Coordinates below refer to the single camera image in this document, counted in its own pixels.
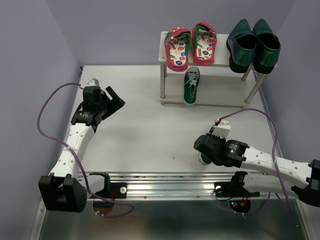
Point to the white two-tier shoe shelf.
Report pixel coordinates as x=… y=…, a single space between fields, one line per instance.
x=218 y=85

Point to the pink flip-flop with letters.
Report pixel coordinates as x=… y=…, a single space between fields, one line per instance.
x=204 y=40

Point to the green canvas sneaker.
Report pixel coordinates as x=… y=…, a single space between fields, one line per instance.
x=190 y=85
x=203 y=159

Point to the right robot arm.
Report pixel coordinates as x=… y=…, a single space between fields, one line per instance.
x=259 y=172

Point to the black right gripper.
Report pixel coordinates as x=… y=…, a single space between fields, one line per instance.
x=222 y=139

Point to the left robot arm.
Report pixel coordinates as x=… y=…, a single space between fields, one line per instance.
x=61 y=190

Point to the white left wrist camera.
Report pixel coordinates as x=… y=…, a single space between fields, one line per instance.
x=92 y=83

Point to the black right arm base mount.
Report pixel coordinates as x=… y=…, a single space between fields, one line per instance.
x=234 y=188

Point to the green loafer shoe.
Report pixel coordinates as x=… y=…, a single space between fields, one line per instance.
x=241 y=44
x=268 y=48

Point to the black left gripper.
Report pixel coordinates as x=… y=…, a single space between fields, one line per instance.
x=113 y=108

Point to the aluminium table edge rail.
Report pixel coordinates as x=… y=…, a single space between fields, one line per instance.
x=186 y=187

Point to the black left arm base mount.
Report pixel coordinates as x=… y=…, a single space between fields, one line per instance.
x=100 y=184

